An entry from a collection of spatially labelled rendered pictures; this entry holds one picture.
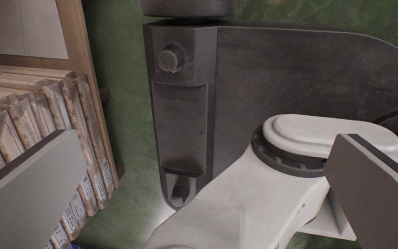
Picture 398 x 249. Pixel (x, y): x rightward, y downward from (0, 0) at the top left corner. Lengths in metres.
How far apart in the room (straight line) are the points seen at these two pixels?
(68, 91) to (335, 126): 0.60
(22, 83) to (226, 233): 0.58
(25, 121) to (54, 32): 0.27
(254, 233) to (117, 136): 0.71
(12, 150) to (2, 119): 0.07
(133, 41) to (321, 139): 0.55
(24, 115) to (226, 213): 0.46
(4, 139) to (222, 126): 0.46
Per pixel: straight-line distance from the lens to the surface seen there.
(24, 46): 0.83
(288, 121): 0.39
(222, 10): 0.45
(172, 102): 0.49
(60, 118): 0.65
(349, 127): 0.42
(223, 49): 0.45
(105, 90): 0.79
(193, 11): 0.43
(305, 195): 0.33
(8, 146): 0.59
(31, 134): 0.60
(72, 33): 0.70
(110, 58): 0.76
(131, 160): 0.93
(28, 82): 0.66
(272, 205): 0.30
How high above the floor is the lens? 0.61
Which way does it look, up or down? 57 degrees down
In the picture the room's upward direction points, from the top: 156 degrees counter-clockwise
